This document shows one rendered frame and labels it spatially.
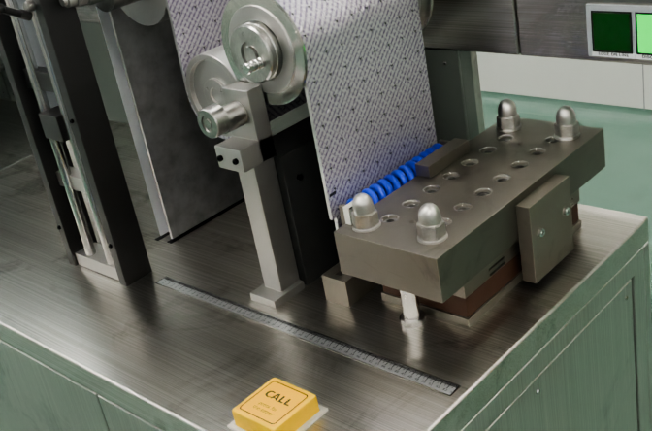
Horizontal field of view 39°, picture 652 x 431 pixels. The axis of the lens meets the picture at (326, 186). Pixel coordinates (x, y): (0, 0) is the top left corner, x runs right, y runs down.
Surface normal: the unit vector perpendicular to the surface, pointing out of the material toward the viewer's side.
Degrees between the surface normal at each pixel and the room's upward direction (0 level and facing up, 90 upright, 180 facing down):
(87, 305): 0
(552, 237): 90
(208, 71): 90
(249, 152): 90
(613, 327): 90
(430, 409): 0
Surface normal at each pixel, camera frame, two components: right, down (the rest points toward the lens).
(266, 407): -0.17, -0.90
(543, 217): 0.73, 0.16
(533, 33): -0.66, 0.41
